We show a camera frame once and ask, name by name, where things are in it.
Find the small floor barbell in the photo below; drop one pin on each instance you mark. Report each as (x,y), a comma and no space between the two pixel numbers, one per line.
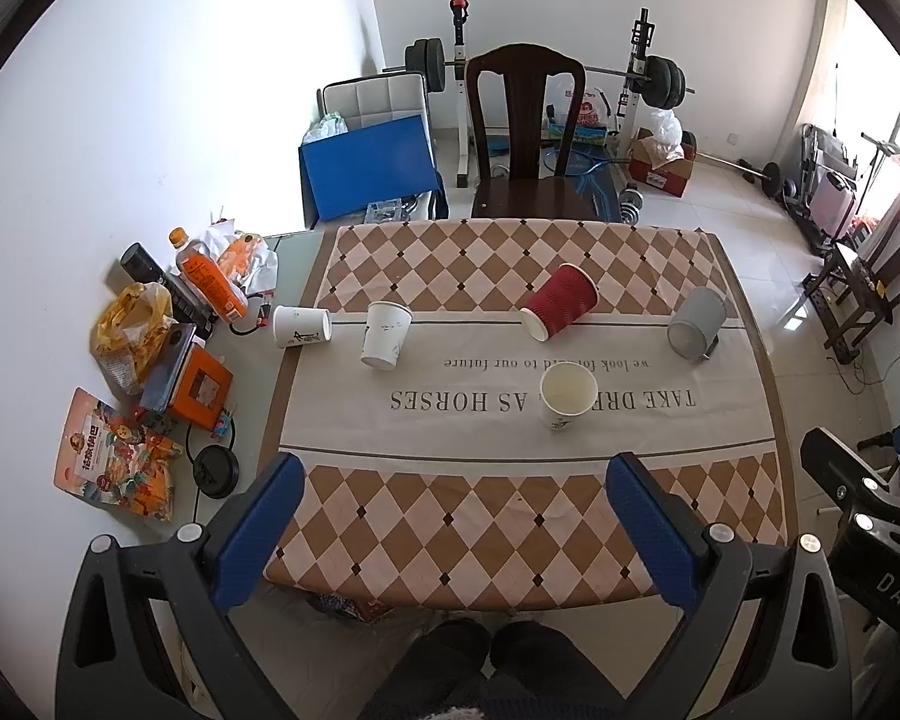
(761,172)

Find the white printed paper cup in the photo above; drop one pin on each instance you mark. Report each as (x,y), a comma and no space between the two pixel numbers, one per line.
(301,327)

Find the white plastic bag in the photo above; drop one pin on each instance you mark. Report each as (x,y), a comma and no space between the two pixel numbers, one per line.
(666,131)

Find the black round lid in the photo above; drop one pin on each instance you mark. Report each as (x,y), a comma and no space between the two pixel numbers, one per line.
(215,471)

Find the orange box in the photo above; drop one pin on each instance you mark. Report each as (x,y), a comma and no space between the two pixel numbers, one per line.
(199,390)

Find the white speckled paper cup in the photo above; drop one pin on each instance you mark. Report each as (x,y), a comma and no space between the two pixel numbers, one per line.
(384,334)

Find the chrome dumbbell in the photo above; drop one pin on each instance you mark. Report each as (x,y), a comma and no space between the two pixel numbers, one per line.
(630,204)

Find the brown checkered tablecloth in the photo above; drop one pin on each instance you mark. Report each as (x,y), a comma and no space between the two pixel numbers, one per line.
(450,420)

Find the orange snack packet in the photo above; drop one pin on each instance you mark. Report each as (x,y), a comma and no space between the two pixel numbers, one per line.
(109,457)

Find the white cup with cream inside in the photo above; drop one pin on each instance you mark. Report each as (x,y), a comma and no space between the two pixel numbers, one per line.
(568,394)

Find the grey cup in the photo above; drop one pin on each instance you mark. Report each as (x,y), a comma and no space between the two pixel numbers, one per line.
(697,322)

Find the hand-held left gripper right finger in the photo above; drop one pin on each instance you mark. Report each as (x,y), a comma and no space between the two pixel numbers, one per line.
(649,532)

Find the red ribbed paper cup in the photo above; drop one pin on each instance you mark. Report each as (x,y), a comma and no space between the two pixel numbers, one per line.
(562,300)

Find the red printed plastic bag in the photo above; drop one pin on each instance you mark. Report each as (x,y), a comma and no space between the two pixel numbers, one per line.
(585,109)

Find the pink suitcase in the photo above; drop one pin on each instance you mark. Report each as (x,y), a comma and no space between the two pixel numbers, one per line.
(834,199)

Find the yellow plastic bag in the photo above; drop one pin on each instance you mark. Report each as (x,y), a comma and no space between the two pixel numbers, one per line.
(131,337)

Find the black cylinder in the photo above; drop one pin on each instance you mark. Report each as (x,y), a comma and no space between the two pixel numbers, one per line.
(141,261)

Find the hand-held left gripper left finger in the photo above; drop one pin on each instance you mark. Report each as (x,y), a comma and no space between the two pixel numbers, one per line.
(259,532)

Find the dark wooden side chair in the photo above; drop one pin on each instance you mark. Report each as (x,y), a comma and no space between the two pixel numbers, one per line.
(874,277)

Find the red cardboard box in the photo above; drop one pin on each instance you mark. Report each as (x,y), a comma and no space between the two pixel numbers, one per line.
(664,172)

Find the white padded chair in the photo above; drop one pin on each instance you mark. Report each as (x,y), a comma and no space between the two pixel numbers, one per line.
(371,97)

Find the blue board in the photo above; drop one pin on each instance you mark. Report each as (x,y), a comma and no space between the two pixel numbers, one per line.
(367,165)

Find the orange drink bottle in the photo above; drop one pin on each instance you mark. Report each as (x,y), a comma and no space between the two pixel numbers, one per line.
(208,277)

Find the orange snack bag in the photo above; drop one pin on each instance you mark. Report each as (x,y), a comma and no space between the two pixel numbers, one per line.
(238,253)

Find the white weight rack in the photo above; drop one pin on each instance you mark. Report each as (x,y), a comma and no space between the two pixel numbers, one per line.
(461,90)

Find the black plate barbell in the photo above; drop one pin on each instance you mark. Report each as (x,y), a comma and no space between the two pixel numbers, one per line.
(664,80)

